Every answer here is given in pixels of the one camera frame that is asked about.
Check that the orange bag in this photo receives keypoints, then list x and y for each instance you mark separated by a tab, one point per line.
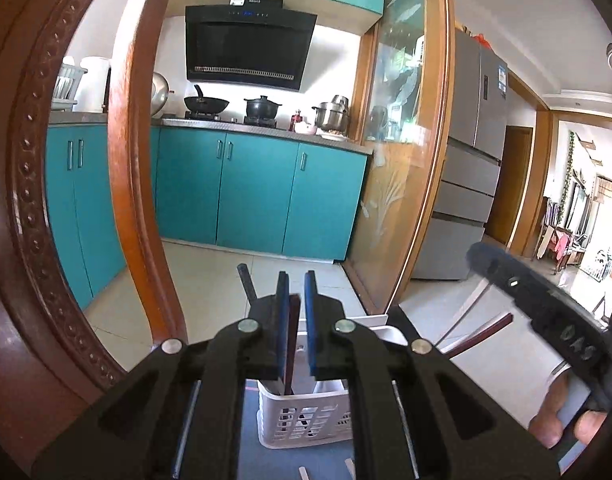
481	40

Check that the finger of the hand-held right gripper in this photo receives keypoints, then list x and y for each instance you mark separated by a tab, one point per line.
561	325

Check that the person's right hand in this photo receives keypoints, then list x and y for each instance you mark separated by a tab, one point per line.
548	410

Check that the small red bottle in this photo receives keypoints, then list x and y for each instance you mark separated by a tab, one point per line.
296	121

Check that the black range hood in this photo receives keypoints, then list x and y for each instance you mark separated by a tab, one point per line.
246	45

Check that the wooden chair back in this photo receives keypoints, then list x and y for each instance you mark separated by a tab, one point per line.
15	210

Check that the wood framed glass door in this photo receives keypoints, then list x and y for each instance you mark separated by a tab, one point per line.
401	135

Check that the chair with draped clothes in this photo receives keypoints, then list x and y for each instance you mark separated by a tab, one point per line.
561	245

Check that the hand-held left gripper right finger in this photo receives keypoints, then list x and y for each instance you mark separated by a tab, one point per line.
311	330

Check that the reddish brown chopstick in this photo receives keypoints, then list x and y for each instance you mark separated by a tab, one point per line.
486	332

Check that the black wok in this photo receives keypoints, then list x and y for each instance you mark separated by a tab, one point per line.
205	104

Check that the white plastic utensil basket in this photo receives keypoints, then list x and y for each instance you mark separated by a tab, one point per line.
306	420

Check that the brown wooden door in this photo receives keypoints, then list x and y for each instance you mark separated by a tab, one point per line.
508	190

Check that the pale wooden chopstick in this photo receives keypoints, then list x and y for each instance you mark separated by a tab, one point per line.
351	470
468	310
304	474

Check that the teal lower cabinets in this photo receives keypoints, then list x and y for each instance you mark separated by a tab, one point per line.
256	195

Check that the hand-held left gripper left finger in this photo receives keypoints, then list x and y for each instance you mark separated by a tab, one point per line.
283	320

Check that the stainless steel pot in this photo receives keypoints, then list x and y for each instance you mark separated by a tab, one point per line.
332	116

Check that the silver refrigerator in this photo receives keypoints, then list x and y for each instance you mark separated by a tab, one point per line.
466	160

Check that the white dish rack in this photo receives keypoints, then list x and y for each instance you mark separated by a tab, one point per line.
68	85

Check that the black lidded pot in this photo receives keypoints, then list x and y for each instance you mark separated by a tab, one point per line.
262	109

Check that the pink bowl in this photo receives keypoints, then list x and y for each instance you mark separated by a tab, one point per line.
307	129

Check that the gas stove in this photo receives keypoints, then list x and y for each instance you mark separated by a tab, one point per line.
225	120

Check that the silver wok lid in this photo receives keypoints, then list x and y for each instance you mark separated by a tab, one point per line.
159	95

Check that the blue plaid cloth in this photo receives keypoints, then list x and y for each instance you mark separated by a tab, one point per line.
296	462

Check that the green hanging vine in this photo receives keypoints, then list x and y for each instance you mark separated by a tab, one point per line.
568	175

